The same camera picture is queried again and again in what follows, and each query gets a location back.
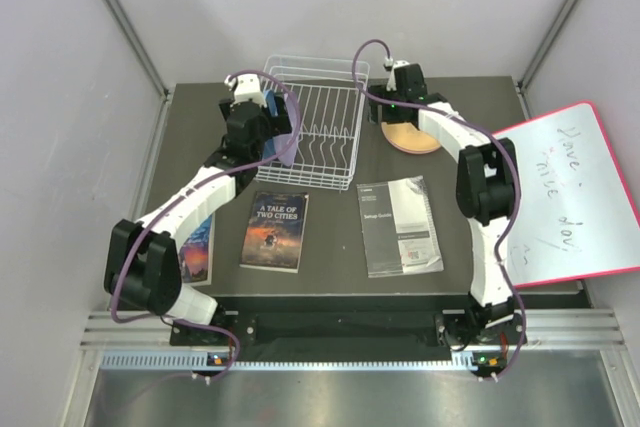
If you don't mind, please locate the orange plate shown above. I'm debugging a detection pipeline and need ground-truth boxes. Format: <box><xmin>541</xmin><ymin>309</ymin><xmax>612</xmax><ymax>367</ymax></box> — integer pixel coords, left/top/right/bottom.
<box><xmin>381</xmin><ymin>122</ymin><xmax>440</xmax><ymax>148</ymax></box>

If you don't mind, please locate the pink plate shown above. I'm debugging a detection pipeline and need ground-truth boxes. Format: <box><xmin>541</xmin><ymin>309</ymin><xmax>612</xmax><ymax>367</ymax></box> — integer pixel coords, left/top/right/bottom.
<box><xmin>391</xmin><ymin>143</ymin><xmax>441</xmax><ymax>155</ymax></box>

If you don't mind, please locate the white wire dish rack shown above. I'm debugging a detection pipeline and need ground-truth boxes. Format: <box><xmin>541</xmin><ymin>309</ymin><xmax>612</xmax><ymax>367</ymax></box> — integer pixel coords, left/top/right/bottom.
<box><xmin>257</xmin><ymin>54</ymin><xmax>370</xmax><ymax>191</ymax></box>

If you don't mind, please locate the purple plate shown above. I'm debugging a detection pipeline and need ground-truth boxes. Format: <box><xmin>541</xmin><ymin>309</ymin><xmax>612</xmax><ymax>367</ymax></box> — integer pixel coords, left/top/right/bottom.
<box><xmin>274</xmin><ymin>93</ymin><xmax>301</xmax><ymax>167</ymax></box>

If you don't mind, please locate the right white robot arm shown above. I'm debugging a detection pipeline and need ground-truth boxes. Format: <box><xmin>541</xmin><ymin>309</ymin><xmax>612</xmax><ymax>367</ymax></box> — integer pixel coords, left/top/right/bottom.
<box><xmin>367</xmin><ymin>58</ymin><xmax>519</xmax><ymax>346</ymax></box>

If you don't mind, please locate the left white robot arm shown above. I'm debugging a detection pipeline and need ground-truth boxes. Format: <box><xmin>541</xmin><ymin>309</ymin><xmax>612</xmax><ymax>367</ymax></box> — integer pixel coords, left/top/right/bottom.
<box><xmin>104</xmin><ymin>91</ymin><xmax>301</xmax><ymax>344</ymax></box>

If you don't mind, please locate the blue plate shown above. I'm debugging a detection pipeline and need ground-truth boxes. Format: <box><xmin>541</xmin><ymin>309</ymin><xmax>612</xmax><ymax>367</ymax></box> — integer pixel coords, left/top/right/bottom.
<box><xmin>263</xmin><ymin>89</ymin><xmax>279</xmax><ymax>159</ymax></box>

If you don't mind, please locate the Tale of Two Cities book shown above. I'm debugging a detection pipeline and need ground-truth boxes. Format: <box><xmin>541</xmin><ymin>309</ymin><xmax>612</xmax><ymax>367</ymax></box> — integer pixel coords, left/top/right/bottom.
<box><xmin>239</xmin><ymin>191</ymin><xmax>309</xmax><ymax>274</ymax></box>

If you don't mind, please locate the blue fantasy cover book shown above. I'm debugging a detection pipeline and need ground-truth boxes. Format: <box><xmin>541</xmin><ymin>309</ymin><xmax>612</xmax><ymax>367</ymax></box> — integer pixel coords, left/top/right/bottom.
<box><xmin>179</xmin><ymin>215</ymin><xmax>215</xmax><ymax>286</ymax></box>

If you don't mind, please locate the grey setup guide booklet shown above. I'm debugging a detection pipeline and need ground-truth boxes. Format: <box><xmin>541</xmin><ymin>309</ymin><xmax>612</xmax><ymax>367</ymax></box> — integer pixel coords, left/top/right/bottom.
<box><xmin>357</xmin><ymin>176</ymin><xmax>444</xmax><ymax>278</ymax></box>

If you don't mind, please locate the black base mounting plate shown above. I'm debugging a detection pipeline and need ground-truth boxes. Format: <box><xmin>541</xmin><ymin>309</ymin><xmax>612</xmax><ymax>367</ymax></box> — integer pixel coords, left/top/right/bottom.
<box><xmin>168</xmin><ymin>311</ymin><xmax>529</xmax><ymax>348</ymax></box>

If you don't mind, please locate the pink framed whiteboard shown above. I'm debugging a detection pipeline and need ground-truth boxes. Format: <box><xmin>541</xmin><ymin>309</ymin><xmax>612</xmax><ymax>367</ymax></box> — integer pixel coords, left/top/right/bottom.
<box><xmin>496</xmin><ymin>102</ymin><xmax>639</xmax><ymax>287</ymax></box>

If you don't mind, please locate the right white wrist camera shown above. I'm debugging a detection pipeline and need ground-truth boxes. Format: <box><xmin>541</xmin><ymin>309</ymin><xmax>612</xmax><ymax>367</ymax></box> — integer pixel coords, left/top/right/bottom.
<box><xmin>383</xmin><ymin>57</ymin><xmax>409</xmax><ymax>92</ymax></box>

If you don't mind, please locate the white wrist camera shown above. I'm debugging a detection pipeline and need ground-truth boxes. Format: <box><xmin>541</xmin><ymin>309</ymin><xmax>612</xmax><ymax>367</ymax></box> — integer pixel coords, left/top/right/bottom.
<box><xmin>383</xmin><ymin>57</ymin><xmax>409</xmax><ymax>92</ymax></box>
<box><xmin>224</xmin><ymin>74</ymin><xmax>266</xmax><ymax>107</ymax></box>

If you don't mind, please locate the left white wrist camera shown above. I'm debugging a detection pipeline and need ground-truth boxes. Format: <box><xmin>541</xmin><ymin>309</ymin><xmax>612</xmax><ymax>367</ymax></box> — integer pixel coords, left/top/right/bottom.
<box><xmin>224</xmin><ymin>74</ymin><xmax>266</xmax><ymax>107</ymax></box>

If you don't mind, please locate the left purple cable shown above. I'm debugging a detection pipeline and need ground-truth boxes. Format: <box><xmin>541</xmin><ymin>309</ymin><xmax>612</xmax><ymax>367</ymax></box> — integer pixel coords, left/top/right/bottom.
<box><xmin>108</xmin><ymin>69</ymin><xmax>303</xmax><ymax>381</ymax></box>

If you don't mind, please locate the purple cable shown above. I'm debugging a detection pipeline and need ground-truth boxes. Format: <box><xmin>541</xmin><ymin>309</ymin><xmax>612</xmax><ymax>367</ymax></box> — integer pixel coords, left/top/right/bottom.
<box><xmin>351</xmin><ymin>39</ymin><xmax>529</xmax><ymax>381</ymax></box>
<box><xmin>108</xmin><ymin>69</ymin><xmax>303</xmax><ymax>381</ymax></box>

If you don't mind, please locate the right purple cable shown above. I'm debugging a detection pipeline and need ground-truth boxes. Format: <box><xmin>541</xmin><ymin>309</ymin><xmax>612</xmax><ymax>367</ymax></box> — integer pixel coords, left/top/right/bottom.
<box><xmin>351</xmin><ymin>39</ymin><xmax>529</xmax><ymax>381</ymax></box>

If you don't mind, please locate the grey slotted cable duct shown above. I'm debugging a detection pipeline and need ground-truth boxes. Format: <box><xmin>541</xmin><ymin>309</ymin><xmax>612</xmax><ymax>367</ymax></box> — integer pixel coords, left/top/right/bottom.
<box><xmin>100</xmin><ymin>351</ymin><xmax>498</xmax><ymax>372</ymax></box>

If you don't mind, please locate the aluminium frame rail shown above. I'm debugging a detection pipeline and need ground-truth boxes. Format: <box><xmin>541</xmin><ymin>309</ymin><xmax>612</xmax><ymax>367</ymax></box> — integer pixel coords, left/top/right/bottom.
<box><xmin>81</xmin><ymin>309</ymin><xmax>625</xmax><ymax>350</ymax></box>

